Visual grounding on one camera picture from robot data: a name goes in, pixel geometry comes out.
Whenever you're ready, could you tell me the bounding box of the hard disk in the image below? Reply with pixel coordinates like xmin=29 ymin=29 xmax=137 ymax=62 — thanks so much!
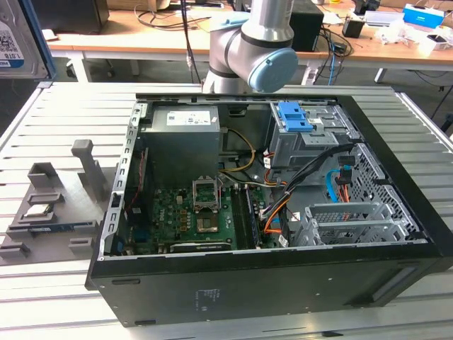
xmin=0 ymin=0 xmax=57 ymax=80

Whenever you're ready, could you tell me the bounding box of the blue disk bay latch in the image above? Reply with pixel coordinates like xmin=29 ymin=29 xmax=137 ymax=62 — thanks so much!
xmin=278 ymin=101 xmax=315 ymax=132

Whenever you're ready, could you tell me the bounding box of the metal disk bay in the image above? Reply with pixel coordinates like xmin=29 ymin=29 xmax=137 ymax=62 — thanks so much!
xmin=289 ymin=202 xmax=421 ymax=247

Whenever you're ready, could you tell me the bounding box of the metal socket cover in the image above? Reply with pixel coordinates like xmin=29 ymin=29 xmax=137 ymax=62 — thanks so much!
xmin=192 ymin=176 xmax=222 ymax=213

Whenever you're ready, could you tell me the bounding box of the black RAM slot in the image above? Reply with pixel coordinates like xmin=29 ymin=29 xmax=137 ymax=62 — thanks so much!
xmin=244 ymin=186 xmax=265 ymax=249
xmin=231 ymin=186 xmax=253 ymax=249

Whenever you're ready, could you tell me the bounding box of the grey power supply unit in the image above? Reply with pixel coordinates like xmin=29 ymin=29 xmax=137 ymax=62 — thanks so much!
xmin=143 ymin=106 xmax=226 ymax=178

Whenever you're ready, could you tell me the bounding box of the CPU socket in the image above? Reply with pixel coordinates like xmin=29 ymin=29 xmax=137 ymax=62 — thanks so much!
xmin=196 ymin=210 xmax=221 ymax=234

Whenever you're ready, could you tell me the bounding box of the metal drive cage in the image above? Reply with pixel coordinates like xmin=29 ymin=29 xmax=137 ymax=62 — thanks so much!
xmin=268 ymin=101 xmax=359 ymax=186

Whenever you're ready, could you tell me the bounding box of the green motherboard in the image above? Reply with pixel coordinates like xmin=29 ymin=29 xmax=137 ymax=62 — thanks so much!
xmin=120 ymin=183 xmax=284 ymax=254

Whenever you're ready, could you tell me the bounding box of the black graphics card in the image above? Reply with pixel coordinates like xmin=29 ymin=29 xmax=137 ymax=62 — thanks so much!
xmin=169 ymin=242 xmax=231 ymax=254

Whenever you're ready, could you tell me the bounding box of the black open PC case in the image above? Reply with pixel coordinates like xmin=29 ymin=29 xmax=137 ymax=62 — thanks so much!
xmin=84 ymin=92 xmax=453 ymax=329

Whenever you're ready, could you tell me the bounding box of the wooden desk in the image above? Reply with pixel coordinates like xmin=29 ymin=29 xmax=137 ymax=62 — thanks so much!
xmin=41 ymin=0 xmax=453 ymax=72

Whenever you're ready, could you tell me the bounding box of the grey parts rack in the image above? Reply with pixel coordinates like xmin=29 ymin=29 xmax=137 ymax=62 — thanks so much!
xmin=0 ymin=139 xmax=110 ymax=266

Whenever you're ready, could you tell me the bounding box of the black speaker box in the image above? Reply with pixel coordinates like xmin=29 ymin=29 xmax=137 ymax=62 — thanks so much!
xmin=288 ymin=3 xmax=325 ymax=52

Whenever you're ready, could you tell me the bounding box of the blue RAM stick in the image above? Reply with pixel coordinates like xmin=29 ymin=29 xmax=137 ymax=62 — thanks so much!
xmin=30 ymin=222 xmax=96 ymax=233

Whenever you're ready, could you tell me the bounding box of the small black cube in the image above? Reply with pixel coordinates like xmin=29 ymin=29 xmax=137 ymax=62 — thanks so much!
xmin=341 ymin=16 xmax=366 ymax=38

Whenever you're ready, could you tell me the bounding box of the silver CPU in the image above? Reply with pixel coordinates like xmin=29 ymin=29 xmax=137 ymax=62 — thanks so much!
xmin=24 ymin=204 xmax=54 ymax=217

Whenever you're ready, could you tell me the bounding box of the black computer tower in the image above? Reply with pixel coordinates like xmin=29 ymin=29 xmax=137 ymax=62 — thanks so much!
xmin=31 ymin=0 xmax=111 ymax=35

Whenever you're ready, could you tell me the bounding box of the white small device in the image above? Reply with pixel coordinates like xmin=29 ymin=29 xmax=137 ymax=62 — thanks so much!
xmin=425 ymin=33 xmax=449 ymax=51

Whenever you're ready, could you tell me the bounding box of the blue cardboard box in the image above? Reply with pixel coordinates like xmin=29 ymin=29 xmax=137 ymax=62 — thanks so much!
xmin=403 ymin=3 xmax=445 ymax=28

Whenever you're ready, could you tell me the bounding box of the yellow wire bundle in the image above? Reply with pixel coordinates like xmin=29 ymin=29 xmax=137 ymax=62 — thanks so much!
xmin=219 ymin=129 xmax=256 ymax=174

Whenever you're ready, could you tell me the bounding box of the orange wire bundle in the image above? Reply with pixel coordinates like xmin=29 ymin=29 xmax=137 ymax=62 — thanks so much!
xmin=262 ymin=195 xmax=294 ymax=235

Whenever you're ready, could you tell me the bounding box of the black sleeved wire bundle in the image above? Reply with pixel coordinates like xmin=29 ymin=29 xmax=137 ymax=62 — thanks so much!
xmin=282 ymin=141 xmax=355 ymax=195

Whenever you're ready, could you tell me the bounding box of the light blue wire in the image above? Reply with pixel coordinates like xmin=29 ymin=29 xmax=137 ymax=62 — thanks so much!
xmin=326 ymin=155 xmax=355 ymax=204

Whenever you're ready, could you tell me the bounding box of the thin black hanging cable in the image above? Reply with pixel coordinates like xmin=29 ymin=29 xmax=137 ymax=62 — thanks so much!
xmin=178 ymin=0 xmax=207 ymax=81

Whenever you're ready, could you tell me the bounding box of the blue network cable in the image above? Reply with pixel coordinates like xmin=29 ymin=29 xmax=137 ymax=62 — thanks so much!
xmin=328 ymin=41 xmax=338 ymax=86

